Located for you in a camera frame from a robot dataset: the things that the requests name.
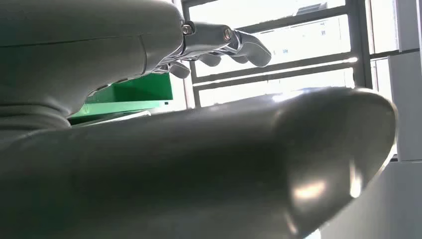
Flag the green plastic crate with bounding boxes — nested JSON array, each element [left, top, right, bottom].
[[67, 72, 174, 126]]

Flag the dark window frame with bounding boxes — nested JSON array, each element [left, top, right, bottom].
[[171, 0, 422, 110]]

